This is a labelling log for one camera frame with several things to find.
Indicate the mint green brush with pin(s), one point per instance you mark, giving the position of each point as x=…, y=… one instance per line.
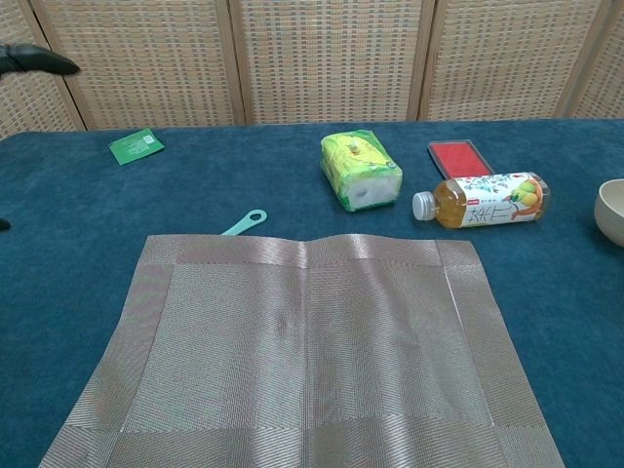
x=246, y=222

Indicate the woven wooden folding screen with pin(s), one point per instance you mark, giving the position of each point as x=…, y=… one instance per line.
x=317, y=58

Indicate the blue table cloth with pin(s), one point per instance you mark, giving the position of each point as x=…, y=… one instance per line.
x=73, y=244

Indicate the red ink pad case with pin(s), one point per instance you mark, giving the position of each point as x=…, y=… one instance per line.
x=458, y=157

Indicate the brown woven placemat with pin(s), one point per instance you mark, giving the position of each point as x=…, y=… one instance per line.
x=292, y=361

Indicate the white bowl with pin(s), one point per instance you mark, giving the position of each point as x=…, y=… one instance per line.
x=612, y=209

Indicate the green square sachet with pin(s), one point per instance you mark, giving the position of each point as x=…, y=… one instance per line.
x=134, y=146

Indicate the yellow green tissue pack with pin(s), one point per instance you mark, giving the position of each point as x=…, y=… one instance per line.
x=358, y=166

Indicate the tea bottle with label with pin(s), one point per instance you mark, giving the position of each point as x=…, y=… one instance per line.
x=487, y=200

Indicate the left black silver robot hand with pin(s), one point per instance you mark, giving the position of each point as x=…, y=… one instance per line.
x=34, y=58

